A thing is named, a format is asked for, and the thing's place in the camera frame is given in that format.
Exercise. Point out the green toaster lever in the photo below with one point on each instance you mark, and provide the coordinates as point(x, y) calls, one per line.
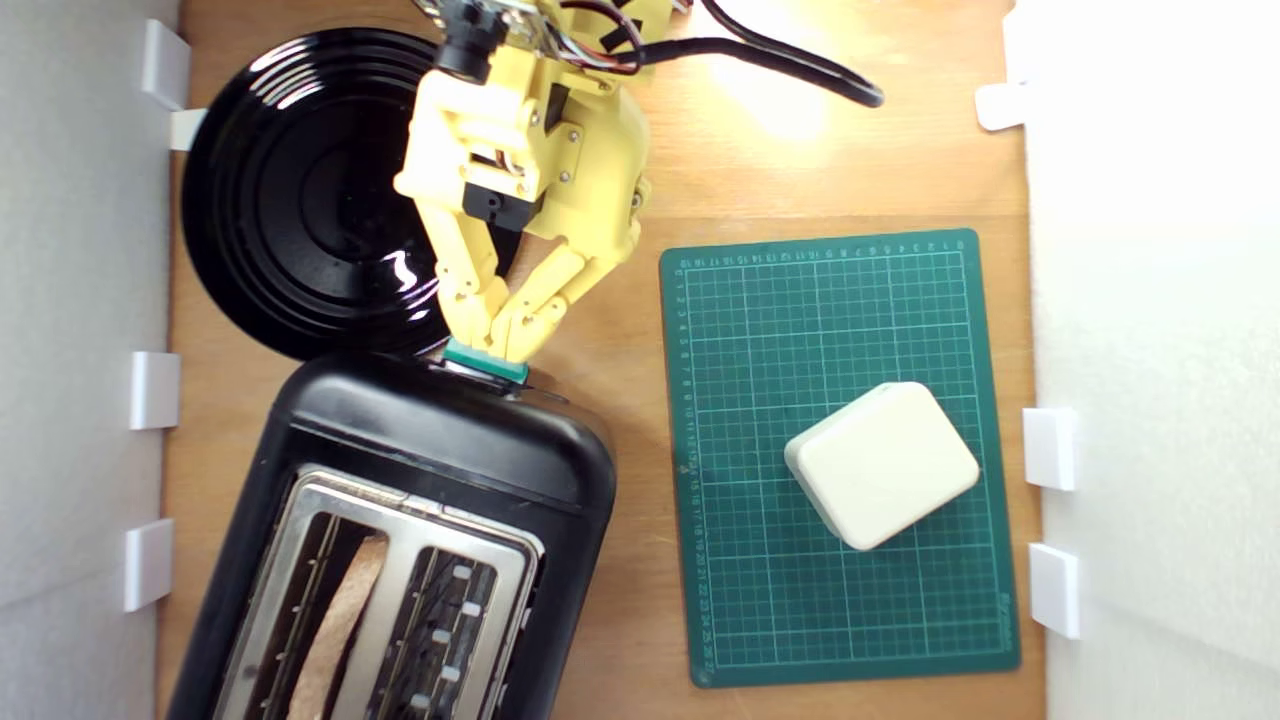
point(490, 369)

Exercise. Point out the black two-slot toaster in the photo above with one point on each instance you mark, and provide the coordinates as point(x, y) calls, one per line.
point(450, 440)

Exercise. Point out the black plate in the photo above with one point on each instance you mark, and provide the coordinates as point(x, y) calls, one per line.
point(300, 200)

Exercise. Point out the green cutting mat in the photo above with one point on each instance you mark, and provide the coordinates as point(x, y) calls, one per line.
point(750, 350)

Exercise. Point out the brown bread slice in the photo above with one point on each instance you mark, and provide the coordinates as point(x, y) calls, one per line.
point(345, 610)

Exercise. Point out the white block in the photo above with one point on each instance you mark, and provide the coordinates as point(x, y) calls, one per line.
point(880, 465)

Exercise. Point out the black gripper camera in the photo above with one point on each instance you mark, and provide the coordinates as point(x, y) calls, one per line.
point(465, 50)

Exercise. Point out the white wall clip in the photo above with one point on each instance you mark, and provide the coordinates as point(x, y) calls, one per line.
point(148, 563)
point(1050, 447)
point(1000, 106)
point(165, 62)
point(187, 128)
point(155, 390)
point(1055, 590)

